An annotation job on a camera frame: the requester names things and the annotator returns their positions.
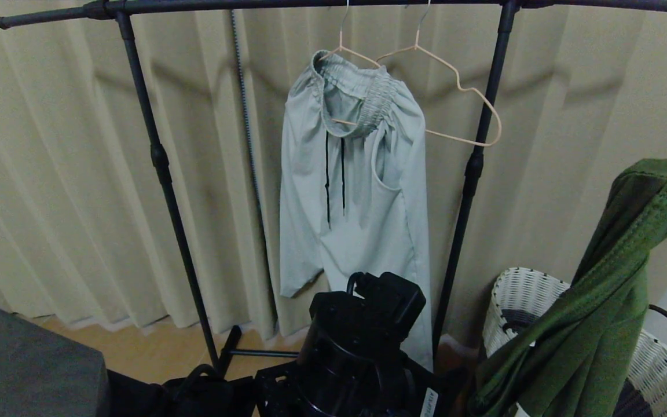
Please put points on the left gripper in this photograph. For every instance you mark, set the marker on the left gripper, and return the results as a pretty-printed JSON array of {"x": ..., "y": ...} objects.
[{"x": 446, "y": 388}]

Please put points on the green garment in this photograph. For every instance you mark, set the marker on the green garment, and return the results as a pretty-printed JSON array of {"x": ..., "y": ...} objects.
[{"x": 600, "y": 301}]

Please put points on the pale grey shorts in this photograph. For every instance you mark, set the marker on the pale grey shorts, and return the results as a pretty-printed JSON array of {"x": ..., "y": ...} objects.
[{"x": 356, "y": 231}]

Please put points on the pink clothes hanger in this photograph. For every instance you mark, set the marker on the pink clothes hanger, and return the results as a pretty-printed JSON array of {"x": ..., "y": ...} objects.
[
  {"x": 461, "y": 87},
  {"x": 356, "y": 55}
]

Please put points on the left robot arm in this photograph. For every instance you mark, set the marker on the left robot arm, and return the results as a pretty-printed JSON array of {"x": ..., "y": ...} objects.
[{"x": 345, "y": 359}]

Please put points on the white laundry basket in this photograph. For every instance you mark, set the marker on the white laundry basket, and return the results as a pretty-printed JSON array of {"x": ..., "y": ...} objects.
[{"x": 519, "y": 295}]

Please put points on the black clothes rack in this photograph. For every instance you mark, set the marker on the black clothes rack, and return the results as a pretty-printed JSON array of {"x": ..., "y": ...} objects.
[{"x": 160, "y": 162}]

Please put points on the beige curtain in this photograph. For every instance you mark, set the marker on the beige curtain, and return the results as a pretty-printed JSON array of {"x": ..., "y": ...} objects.
[{"x": 50, "y": 174}]

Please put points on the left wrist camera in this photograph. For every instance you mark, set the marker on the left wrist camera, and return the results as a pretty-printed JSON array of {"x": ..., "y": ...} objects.
[{"x": 391, "y": 301}]

